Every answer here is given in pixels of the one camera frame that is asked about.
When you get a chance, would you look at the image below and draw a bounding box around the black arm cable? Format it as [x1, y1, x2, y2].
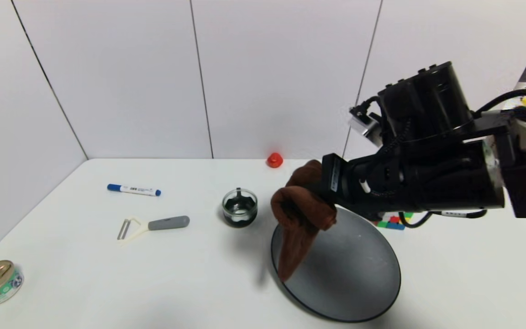
[398, 209, 488, 229]
[357, 95, 382, 120]

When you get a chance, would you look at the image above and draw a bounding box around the multicolour puzzle cube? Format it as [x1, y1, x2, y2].
[375, 211, 415, 231]

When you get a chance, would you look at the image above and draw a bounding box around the brown cloth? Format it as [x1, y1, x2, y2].
[271, 160, 338, 282]

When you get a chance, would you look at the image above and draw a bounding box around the cream peeler with gray handle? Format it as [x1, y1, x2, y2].
[116, 215, 190, 245]

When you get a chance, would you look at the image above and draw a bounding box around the blue white whiteboard marker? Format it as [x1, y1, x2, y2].
[107, 184, 162, 197]

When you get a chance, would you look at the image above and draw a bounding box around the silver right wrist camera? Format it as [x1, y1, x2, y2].
[349, 107, 383, 148]

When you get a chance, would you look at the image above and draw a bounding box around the small glass bowl dark insert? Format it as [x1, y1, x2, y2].
[221, 187, 258, 228]

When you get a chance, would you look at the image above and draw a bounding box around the gray round plate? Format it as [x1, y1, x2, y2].
[271, 207, 401, 323]

